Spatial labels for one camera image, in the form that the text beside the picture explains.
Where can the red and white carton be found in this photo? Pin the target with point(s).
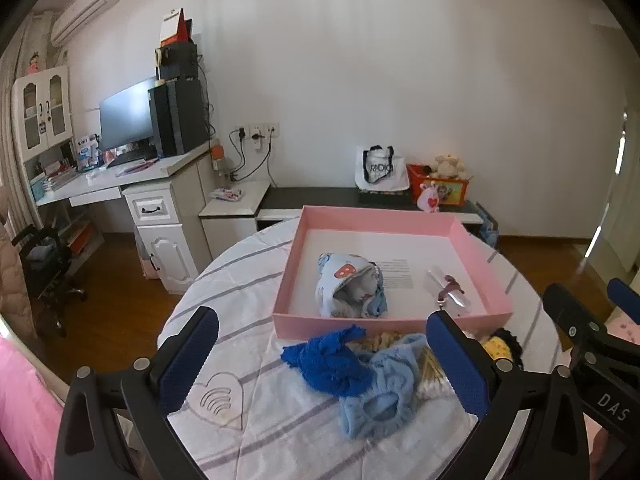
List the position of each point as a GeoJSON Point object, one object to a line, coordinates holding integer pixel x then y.
{"type": "Point", "coordinates": [171, 27]}

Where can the beige quilted jacket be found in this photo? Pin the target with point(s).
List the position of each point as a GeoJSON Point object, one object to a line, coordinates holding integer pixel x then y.
{"type": "Point", "coordinates": [10, 270]}

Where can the black top low bench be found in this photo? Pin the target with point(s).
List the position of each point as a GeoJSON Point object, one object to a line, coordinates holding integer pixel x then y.
{"type": "Point", "coordinates": [320, 196]}

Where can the black crochet piece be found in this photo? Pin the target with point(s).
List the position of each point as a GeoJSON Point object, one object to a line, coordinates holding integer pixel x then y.
{"type": "Point", "coordinates": [512, 340]}

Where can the packaged hair clips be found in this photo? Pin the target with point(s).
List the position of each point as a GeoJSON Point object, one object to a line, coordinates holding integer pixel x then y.
{"type": "Point", "coordinates": [431, 377]}

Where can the black keyboard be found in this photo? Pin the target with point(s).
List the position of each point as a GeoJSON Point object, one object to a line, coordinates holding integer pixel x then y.
{"type": "Point", "coordinates": [130, 158]}

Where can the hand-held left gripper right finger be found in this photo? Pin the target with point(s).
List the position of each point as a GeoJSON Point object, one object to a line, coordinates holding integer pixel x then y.
{"type": "Point", "coordinates": [460, 365]}

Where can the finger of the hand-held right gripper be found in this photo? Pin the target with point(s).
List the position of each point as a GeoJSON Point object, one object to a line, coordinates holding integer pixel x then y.
{"type": "Point", "coordinates": [570, 312]}
{"type": "Point", "coordinates": [626, 301]}

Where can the cream plush sheep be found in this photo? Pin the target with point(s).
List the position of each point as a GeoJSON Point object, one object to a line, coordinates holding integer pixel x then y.
{"type": "Point", "coordinates": [450, 165]}

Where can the light blue fluffy headband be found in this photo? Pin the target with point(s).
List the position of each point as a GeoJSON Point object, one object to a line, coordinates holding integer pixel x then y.
{"type": "Point", "coordinates": [385, 375]}

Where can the printed white baby hat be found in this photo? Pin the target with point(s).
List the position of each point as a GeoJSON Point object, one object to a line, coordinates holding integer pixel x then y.
{"type": "Point", "coordinates": [340, 272]}

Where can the white desk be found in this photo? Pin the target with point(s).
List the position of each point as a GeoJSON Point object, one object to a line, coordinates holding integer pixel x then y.
{"type": "Point", "coordinates": [165, 167]}

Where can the small doll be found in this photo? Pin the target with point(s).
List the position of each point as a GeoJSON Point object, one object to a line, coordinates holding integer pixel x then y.
{"type": "Point", "coordinates": [35, 63]}

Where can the black computer monitor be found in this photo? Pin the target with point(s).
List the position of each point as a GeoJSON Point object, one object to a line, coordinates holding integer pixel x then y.
{"type": "Point", "coordinates": [125, 115]}

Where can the pink printed pouch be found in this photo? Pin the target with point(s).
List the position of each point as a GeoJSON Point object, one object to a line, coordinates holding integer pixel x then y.
{"type": "Point", "coordinates": [226, 193]}

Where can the blue cardboard boxes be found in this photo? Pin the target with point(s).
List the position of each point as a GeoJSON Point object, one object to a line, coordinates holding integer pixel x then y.
{"type": "Point", "coordinates": [487, 225]}

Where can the white wall socket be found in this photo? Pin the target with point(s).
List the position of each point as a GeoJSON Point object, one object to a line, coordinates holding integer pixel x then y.
{"type": "Point", "coordinates": [242, 130]}
{"type": "Point", "coordinates": [272, 129]}
{"type": "Point", "coordinates": [257, 130]}

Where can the white tote bag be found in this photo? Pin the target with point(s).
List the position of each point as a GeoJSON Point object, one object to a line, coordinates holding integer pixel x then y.
{"type": "Point", "coordinates": [382, 170]}

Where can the black office chair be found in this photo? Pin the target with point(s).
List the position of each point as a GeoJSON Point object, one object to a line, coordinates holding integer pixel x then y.
{"type": "Point", "coordinates": [47, 270]}

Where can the yellow crochet fish toy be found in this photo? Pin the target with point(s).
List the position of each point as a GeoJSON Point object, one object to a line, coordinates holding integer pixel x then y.
{"type": "Point", "coordinates": [496, 347]}

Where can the blue and white box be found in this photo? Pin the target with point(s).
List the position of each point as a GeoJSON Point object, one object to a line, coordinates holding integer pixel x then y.
{"type": "Point", "coordinates": [86, 152]}

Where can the orange capped bottle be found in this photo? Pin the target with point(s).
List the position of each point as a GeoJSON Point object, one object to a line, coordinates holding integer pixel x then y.
{"type": "Point", "coordinates": [217, 154]}

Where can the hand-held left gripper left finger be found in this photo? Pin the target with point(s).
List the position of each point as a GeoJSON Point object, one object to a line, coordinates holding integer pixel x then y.
{"type": "Point", "coordinates": [187, 355]}

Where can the white glass-door cabinet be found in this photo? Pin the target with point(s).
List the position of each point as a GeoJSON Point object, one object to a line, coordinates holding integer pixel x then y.
{"type": "Point", "coordinates": [55, 110]}

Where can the dark blue knitted headband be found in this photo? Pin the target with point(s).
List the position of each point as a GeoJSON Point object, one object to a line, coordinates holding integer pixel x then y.
{"type": "Point", "coordinates": [325, 365]}

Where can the brown hair scrunchie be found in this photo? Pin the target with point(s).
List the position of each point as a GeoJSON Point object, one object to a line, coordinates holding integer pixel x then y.
{"type": "Point", "coordinates": [374, 344]}

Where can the pink plush toy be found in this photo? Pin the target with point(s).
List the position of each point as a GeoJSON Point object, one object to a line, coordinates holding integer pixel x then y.
{"type": "Point", "coordinates": [429, 199]}

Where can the white air conditioner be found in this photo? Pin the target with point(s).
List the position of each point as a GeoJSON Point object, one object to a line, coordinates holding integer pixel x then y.
{"type": "Point", "coordinates": [85, 7]}

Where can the stack of books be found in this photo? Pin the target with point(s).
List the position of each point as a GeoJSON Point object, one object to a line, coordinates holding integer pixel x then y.
{"type": "Point", "coordinates": [55, 177]}

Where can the pink cardboard box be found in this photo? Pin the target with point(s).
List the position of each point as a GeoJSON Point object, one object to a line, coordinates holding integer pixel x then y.
{"type": "Point", "coordinates": [350, 221]}

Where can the white side table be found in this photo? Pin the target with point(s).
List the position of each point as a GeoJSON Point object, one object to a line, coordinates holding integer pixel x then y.
{"type": "Point", "coordinates": [250, 195]}

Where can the black box on tower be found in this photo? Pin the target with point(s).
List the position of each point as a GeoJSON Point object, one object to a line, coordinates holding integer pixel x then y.
{"type": "Point", "coordinates": [180, 62]}

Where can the black computer tower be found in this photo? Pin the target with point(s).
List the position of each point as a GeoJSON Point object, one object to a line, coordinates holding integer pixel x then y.
{"type": "Point", "coordinates": [177, 120]}

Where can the pink floral pillow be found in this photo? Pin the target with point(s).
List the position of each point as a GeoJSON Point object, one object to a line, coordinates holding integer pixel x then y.
{"type": "Point", "coordinates": [622, 330]}

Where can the clear plastic packet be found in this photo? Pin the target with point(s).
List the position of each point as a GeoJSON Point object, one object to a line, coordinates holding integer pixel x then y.
{"type": "Point", "coordinates": [447, 287]}

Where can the striped white tablecloth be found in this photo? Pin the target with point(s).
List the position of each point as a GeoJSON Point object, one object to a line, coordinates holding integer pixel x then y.
{"type": "Point", "coordinates": [260, 270]}

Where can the pink blanket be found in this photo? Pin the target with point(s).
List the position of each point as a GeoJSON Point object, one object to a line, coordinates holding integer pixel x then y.
{"type": "Point", "coordinates": [25, 410]}

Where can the red toy box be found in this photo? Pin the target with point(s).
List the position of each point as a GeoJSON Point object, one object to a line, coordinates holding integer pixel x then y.
{"type": "Point", "coordinates": [452, 192]}

